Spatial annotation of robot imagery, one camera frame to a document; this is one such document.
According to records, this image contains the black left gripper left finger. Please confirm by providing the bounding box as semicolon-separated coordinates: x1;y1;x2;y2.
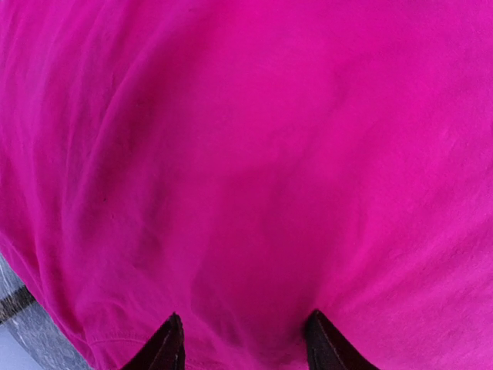
122;313;185;370

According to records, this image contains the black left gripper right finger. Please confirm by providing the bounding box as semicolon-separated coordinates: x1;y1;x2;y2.
306;309;377;370

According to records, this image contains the magenta t-shirt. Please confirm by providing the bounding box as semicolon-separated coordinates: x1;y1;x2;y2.
1;1;492;369

